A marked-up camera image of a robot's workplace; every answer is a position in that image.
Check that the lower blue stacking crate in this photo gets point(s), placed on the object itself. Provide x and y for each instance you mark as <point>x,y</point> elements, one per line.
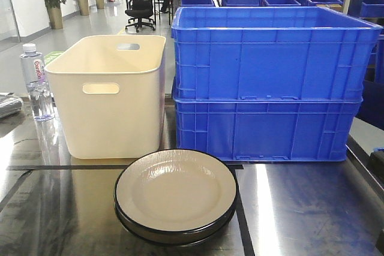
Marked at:
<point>242,130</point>

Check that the cream plastic storage bin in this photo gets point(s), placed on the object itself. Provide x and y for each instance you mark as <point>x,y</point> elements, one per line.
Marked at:
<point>109,92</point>

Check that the blue stacking crate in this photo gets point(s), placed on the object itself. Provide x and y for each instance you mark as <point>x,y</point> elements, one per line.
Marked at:
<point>277,53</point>
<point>242,130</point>

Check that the beige plate black rim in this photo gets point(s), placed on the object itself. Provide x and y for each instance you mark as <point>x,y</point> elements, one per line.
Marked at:
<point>175,238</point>
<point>175,190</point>

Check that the clear water bottle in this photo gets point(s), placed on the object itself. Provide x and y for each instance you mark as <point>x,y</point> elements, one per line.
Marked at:
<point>37,86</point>

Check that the potted plant left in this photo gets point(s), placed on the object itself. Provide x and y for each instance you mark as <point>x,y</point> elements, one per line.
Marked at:
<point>55,13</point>

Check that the black office chair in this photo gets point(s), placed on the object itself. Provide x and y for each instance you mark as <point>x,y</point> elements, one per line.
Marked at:
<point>140,13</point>

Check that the upper blue stacking crate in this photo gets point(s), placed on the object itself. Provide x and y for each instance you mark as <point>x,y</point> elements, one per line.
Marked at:
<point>277,53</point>

